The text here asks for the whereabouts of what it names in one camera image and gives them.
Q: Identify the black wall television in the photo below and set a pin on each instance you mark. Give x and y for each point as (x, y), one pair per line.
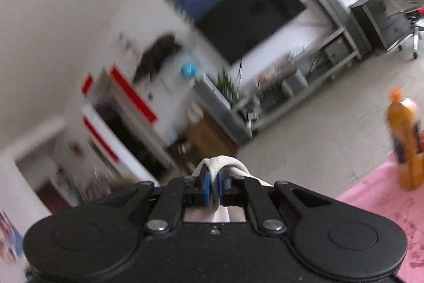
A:
(235, 27)

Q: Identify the pink cartoon blanket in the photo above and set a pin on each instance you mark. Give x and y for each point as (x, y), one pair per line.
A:
(380, 193)

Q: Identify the beige t-shirt navy trim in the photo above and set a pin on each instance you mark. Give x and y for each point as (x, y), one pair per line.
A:
(214, 212)

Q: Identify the orange juice bottle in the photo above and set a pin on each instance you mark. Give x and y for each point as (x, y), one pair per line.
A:
(403, 120)

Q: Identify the grey tall left speaker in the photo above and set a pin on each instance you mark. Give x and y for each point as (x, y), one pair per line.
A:
(215, 104)

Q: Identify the green potted plant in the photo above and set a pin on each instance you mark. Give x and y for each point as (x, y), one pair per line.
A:
(228, 87)

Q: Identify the grey tall right speaker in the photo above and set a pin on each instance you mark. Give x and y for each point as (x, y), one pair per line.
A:
(341, 16)

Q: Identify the brown wooden cabinet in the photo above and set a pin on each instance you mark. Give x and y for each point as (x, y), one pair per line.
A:
(203, 140)

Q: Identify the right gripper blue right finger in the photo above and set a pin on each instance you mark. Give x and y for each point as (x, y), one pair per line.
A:
(250, 195)

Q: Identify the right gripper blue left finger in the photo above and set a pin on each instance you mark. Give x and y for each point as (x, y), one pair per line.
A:
(180, 193)

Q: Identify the grey tall speaker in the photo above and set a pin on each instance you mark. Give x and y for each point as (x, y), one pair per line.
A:
(215, 104)
(341, 16)

